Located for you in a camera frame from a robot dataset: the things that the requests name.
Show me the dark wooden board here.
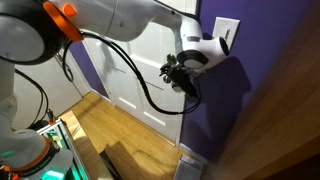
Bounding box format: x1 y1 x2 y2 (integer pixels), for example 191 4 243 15
99 141 136 180

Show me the white light switch plate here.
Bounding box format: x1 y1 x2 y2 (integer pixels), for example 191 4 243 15
212 16 241 51

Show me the light wooden plank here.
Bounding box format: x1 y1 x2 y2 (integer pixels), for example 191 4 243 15
59 109 115 180

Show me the white closet door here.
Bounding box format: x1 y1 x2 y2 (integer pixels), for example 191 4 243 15
11 54 92 132

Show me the white baseboard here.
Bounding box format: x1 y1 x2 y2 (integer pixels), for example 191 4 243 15
178 143 210 166

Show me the white door frame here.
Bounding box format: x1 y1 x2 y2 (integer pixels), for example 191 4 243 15
174 0 202 147

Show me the white panel door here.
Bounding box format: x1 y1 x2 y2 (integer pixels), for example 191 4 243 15
82 0 198 143

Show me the aluminium frame robot cart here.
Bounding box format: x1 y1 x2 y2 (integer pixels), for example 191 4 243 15
35 118 92 180

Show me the thin black cable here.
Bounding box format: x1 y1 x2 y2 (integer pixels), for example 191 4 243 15
14 68 51 130

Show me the brown wooden cabinet side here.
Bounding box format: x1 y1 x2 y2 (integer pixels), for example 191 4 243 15
203 0 320 180

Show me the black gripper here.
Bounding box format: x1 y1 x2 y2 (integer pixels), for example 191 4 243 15
159 62 202 100

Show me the silver round door knob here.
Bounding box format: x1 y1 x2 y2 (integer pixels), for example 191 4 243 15
165 53 179 68

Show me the orange cable clamp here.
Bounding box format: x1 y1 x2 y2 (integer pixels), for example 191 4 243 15
42 1 85 43

